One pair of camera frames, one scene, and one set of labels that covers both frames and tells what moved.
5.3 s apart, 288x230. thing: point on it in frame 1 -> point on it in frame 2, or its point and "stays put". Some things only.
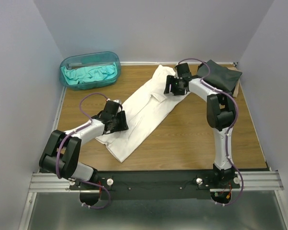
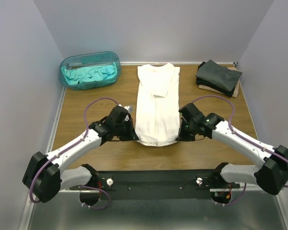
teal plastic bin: x=87 y=71 stays put
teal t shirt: x=88 y=74 stays put
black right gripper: x=169 y=80 -> x=181 y=136
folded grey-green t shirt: x=219 y=77 stays put
